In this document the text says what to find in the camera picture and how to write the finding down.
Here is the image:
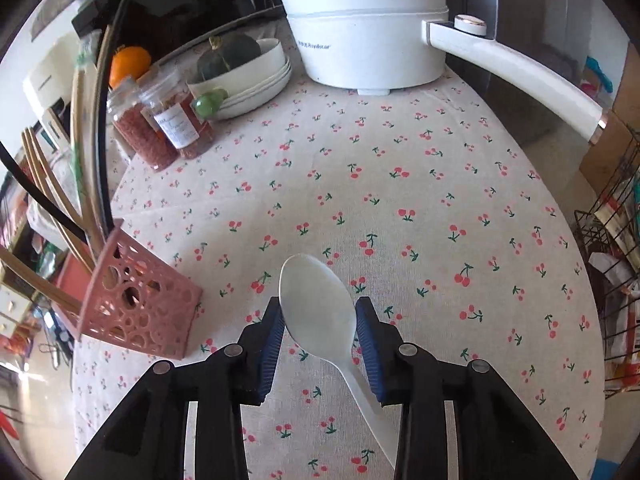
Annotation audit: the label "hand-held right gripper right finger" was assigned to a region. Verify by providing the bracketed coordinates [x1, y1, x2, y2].
[354, 296, 568, 480]

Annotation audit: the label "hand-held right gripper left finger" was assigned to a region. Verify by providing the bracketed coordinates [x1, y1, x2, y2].
[65, 296, 287, 480]

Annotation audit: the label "white plastic spoon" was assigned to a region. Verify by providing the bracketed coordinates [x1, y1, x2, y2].
[278, 254, 401, 468]

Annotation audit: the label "pink perforated utensil basket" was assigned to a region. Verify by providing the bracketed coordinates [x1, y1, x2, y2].
[77, 219, 203, 361]

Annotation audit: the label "thin black chopstick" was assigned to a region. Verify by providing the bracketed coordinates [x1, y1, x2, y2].
[102, 0, 129, 236]

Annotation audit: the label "labelled clear jar red contents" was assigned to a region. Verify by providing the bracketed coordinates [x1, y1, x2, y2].
[137, 67, 216, 160]

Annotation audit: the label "clear jar of red grains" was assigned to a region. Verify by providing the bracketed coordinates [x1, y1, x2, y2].
[107, 77, 178, 172]

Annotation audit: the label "white plate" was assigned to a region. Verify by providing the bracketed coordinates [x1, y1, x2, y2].
[212, 67, 293, 121]
[200, 57, 292, 106]

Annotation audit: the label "small green fruit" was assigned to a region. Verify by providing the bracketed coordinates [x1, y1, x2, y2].
[193, 88, 228, 120]

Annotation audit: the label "dark green kabocha squash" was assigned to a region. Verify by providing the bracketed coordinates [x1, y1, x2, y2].
[196, 35, 262, 83]

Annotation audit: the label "brown cardboard box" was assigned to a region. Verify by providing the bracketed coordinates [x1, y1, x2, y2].
[580, 110, 640, 196]

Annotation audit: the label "orange fruit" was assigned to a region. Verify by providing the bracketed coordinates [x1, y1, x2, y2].
[110, 46, 152, 88]

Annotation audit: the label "black microwave oven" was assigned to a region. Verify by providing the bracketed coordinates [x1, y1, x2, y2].
[72, 0, 286, 63]

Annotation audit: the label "cream white kitchen appliance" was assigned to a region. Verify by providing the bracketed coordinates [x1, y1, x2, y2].
[22, 32, 101, 131]

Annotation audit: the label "teal plastic item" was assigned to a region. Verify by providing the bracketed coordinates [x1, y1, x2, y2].
[585, 56, 615, 95]

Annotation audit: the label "grey refrigerator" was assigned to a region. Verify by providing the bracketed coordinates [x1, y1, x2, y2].
[450, 0, 623, 146]

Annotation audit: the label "floral cover cloth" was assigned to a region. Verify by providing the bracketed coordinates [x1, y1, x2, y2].
[30, 0, 146, 41]

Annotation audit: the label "black wire storage rack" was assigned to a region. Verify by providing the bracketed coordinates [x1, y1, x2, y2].
[572, 130, 640, 401]

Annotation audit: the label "white electric pot with handle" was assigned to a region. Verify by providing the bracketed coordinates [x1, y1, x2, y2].
[270, 0, 610, 147]

